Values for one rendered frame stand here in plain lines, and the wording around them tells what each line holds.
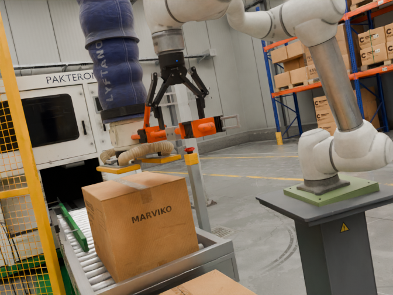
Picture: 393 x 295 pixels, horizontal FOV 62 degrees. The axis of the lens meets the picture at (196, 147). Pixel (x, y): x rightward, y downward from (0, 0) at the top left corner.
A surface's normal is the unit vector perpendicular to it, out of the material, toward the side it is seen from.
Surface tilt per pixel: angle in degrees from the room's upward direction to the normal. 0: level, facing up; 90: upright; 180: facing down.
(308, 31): 118
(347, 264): 90
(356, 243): 90
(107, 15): 94
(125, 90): 77
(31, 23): 90
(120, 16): 99
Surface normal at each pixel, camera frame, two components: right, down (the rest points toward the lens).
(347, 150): -0.67, 0.50
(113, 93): -0.22, -0.14
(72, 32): 0.54, -0.04
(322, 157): -0.67, 0.20
